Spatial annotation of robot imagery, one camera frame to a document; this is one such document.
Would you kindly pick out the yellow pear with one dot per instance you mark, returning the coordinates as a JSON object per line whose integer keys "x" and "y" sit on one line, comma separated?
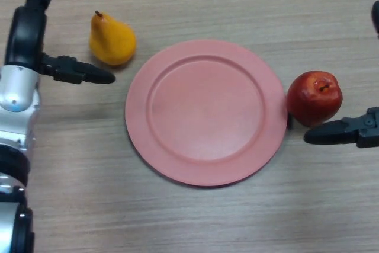
{"x": 112, "y": 42}

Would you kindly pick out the pink round plate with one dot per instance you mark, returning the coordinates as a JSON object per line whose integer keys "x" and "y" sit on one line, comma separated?
{"x": 205, "y": 113}

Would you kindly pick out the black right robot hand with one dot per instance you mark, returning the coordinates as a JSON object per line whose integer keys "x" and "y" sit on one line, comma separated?
{"x": 346, "y": 131}

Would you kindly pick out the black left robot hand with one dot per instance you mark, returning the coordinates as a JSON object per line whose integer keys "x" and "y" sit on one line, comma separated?
{"x": 26, "y": 36}

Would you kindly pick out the red apple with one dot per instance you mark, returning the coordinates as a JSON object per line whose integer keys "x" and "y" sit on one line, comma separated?
{"x": 311, "y": 102}

